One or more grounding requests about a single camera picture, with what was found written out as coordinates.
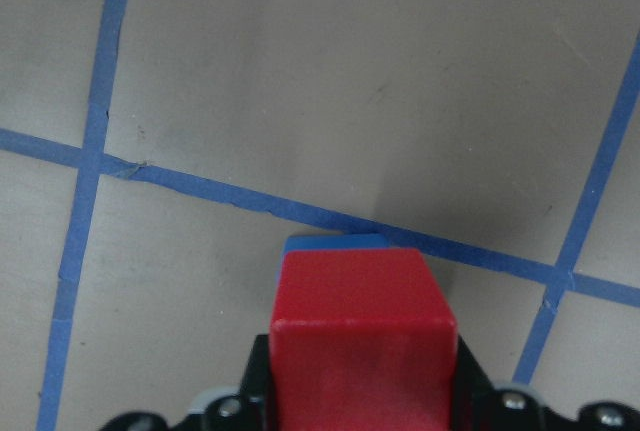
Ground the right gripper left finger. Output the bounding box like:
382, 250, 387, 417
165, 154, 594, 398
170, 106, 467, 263
236, 334, 280, 431

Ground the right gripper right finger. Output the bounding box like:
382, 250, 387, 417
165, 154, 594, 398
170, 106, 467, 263
449, 335, 499, 431

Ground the red wooden block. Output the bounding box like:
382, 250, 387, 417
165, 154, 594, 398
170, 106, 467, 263
269, 248, 458, 430

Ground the blue wooden block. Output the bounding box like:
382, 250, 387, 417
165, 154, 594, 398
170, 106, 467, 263
276, 233, 391, 288

